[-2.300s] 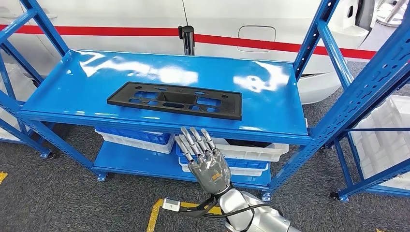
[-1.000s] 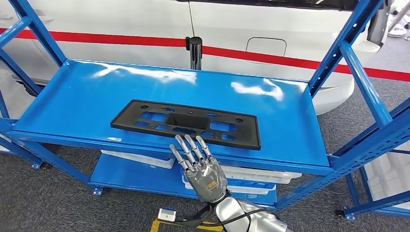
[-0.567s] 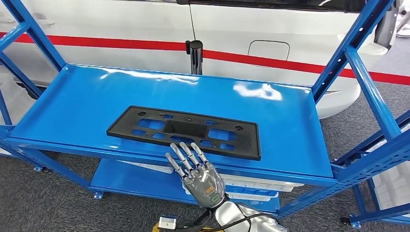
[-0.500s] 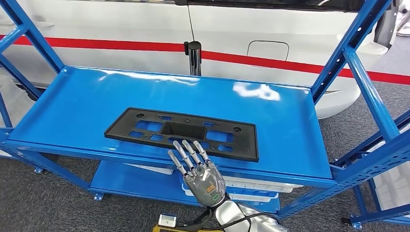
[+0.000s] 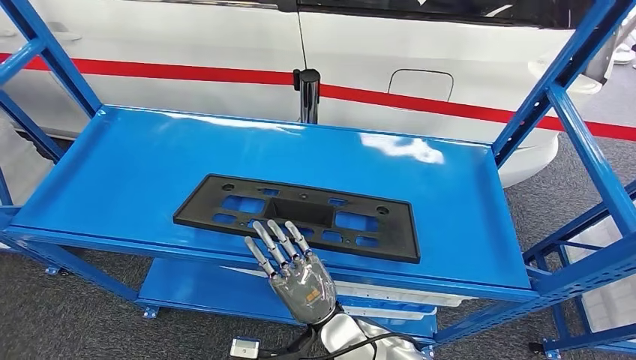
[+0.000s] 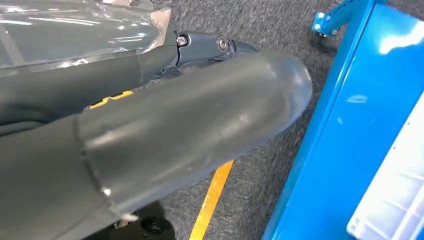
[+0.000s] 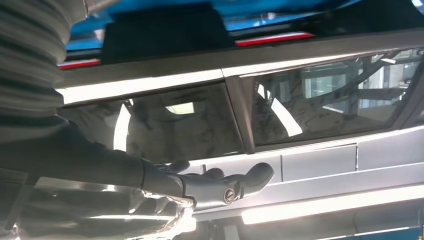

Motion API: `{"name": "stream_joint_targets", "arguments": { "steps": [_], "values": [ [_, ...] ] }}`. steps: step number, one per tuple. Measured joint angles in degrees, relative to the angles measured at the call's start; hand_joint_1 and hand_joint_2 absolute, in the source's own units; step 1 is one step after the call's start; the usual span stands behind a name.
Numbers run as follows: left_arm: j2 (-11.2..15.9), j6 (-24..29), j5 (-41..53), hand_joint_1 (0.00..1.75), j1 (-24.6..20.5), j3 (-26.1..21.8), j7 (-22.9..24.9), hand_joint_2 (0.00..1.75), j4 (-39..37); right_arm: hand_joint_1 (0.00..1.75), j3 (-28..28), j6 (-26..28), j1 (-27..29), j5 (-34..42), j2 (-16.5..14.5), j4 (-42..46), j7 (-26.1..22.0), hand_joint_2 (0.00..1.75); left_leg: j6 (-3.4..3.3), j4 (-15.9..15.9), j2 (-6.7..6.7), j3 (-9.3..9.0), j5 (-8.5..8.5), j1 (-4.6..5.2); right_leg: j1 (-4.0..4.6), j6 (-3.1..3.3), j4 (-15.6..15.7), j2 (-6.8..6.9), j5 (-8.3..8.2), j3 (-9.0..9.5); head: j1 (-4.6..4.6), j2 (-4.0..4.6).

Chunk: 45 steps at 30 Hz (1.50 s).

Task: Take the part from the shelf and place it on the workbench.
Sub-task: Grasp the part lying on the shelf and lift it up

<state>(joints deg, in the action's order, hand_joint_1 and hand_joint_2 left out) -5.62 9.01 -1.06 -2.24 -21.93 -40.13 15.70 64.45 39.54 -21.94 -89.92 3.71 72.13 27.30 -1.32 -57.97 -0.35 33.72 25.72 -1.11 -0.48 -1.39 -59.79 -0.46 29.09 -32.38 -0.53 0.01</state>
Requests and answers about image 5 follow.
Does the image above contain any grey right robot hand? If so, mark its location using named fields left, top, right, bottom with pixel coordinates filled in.
left=243, top=219, right=340, bottom=328

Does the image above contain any black plastic bracket part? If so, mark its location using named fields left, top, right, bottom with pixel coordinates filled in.
left=172, top=173, right=422, bottom=264

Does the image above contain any blue plastic crate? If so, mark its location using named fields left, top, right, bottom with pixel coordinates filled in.
left=343, top=298, right=441, bottom=315

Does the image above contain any red barrier belt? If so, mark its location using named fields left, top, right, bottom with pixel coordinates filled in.
left=320, top=84, right=636, bottom=143
left=0, top=52, right=295, bottom=86

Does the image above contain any large white plastic crate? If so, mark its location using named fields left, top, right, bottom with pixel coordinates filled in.
left=566, top=213, right=636, bottom=334

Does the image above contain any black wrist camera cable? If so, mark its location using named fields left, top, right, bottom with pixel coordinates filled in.
left=258, top=325, right=423, bottom=360

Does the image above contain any chrome stanchion post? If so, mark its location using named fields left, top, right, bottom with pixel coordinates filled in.
left=292, top=68, right=322, bottom=125

